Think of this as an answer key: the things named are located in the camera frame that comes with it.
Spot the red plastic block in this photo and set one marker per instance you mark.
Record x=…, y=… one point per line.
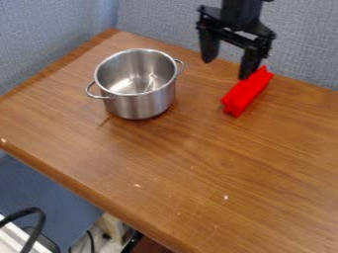
x=243, y=93

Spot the stainless steel pot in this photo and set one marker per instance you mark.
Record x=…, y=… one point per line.
x=134, y=82

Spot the white clutter under table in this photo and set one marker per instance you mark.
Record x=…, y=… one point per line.
x=108, y=236

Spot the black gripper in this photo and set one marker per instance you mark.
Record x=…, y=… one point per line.
x=234, y=23

